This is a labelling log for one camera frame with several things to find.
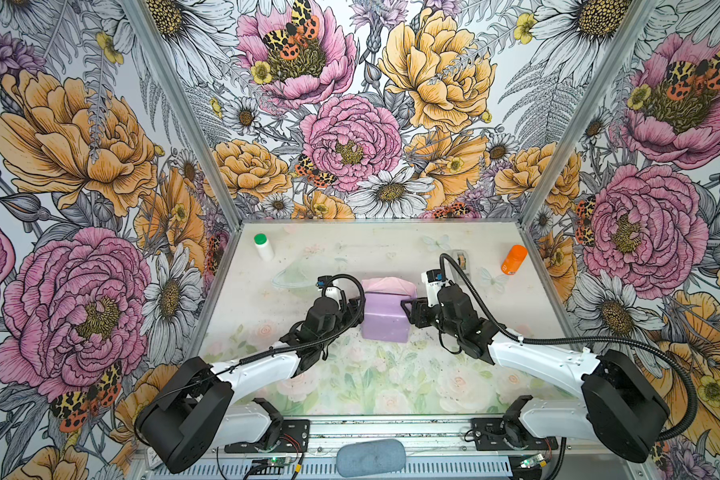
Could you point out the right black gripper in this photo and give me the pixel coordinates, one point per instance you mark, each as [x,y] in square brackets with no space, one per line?
[419,310]

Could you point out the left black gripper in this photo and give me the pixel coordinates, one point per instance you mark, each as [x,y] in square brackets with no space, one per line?
[352,311]

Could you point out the pink wrapping paper sheet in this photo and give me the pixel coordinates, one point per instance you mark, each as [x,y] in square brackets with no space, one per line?
[384,317]

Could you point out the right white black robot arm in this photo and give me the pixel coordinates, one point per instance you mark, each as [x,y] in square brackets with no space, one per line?
[610,399]

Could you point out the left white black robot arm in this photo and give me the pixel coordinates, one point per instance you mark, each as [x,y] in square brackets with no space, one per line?
[211,406]

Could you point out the clear glass bowl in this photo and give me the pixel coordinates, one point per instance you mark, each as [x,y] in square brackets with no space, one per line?
[304,271]

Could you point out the grey tape dispenser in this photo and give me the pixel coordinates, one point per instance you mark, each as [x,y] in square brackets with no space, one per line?
[462,259]

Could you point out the white bottle green cap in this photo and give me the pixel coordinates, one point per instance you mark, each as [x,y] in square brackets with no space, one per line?
[264,247]

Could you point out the orange bottle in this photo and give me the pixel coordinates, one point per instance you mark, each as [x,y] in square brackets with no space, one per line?
[514,259]

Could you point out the grey foam pad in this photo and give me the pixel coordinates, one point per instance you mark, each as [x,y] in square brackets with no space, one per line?
[371,458]

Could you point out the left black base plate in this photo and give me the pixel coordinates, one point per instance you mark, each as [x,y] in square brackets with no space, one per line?
[287,436]

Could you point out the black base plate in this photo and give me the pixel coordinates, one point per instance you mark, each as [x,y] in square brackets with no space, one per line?
[287,436]
[486,433]

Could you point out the aluminium front rail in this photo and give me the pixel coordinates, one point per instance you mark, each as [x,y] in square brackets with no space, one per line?
[396,435]

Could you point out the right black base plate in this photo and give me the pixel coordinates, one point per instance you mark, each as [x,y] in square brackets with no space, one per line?
[486,433]

